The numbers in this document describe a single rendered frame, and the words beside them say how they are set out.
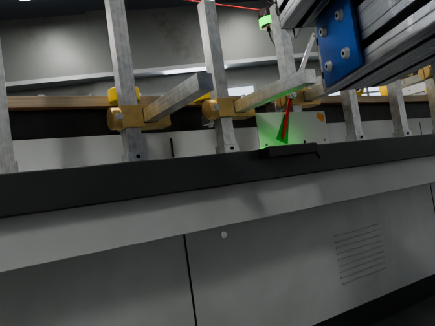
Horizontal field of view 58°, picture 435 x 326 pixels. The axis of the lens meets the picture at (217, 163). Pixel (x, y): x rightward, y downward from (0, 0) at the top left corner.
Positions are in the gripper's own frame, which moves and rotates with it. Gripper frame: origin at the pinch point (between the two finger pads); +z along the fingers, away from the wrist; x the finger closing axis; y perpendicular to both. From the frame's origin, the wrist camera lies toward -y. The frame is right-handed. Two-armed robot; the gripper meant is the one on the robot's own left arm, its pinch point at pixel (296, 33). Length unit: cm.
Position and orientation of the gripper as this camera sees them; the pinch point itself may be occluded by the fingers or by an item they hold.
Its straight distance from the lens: 115.8
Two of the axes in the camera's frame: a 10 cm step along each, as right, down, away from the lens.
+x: 7.7, -1.5, -6.2
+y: -6.2, 0.4, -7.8
